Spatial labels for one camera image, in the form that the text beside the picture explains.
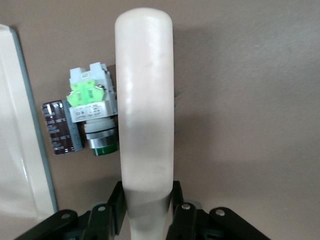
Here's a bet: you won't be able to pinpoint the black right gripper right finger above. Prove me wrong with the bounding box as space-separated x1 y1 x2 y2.
165 180 272 240

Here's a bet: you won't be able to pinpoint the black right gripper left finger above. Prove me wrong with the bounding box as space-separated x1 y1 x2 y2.
14 180 132 240

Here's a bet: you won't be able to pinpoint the dark cylindrical capacitor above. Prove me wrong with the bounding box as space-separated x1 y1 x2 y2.
41 99 84 157

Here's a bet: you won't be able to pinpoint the push button switch green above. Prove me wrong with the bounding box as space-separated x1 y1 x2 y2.
65 62 120 157

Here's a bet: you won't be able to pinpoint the beige plastic dustpan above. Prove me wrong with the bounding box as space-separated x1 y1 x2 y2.
0 23 60 221

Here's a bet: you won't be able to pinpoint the beige hand brush black bristles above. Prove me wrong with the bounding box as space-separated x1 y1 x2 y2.
114 7 174 240

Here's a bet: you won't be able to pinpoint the brown table cover mat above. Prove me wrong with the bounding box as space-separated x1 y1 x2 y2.
0 0 320 240

